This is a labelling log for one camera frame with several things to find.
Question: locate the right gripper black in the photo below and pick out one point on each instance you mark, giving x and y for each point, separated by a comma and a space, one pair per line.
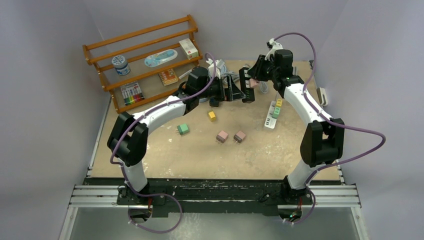
256, 71

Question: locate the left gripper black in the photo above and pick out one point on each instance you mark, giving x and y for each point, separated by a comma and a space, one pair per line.
234, 93

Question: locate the yellow USB charger plug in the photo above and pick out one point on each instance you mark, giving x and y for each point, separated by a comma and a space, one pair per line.
211, 115

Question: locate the pink USB charger plug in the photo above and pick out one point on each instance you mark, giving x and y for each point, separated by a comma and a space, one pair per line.
222, 136

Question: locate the white power strip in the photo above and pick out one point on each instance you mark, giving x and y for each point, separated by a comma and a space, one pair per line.
270, 122

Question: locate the green USB charger plug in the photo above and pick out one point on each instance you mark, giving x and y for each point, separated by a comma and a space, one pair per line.
183, 129

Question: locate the long black power strip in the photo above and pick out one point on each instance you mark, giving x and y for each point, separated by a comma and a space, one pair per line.
244, 81

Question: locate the round light blue power socket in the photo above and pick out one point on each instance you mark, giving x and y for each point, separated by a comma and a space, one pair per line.
204, 99

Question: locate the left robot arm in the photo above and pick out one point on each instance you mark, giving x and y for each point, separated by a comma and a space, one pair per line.
129, 136

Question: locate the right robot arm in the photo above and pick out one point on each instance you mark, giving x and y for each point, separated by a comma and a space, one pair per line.
323, 139

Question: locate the green plug on white strip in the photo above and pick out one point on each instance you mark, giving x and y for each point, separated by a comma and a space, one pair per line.
276, 112

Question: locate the red white pen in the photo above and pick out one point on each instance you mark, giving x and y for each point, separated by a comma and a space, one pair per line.
185, 74

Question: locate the white red box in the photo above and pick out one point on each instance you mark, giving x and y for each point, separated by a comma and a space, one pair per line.
189, 48

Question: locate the orange snack packet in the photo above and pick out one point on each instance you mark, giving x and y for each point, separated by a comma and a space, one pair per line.
168, 77

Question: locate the blue toothbrush package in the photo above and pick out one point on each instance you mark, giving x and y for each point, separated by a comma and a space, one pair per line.
160, 58

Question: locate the coloured marker pack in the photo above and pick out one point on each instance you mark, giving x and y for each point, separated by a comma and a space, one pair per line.
131, 93

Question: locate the wooden shelf rack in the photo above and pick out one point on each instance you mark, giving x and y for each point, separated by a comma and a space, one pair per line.
135, 47

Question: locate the white blue round jar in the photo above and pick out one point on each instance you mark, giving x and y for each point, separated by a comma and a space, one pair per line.
120, 64

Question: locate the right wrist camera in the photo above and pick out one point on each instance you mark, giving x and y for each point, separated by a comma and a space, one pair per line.
273, 46

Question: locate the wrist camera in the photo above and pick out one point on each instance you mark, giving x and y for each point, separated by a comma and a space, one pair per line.
273, 46
217, 69

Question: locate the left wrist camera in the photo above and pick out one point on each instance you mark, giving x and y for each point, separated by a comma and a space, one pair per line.
217, 69

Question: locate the upper white wall clip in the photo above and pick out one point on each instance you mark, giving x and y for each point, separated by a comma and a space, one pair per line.
322, 96

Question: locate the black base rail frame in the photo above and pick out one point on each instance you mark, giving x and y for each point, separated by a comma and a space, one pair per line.
214, 196

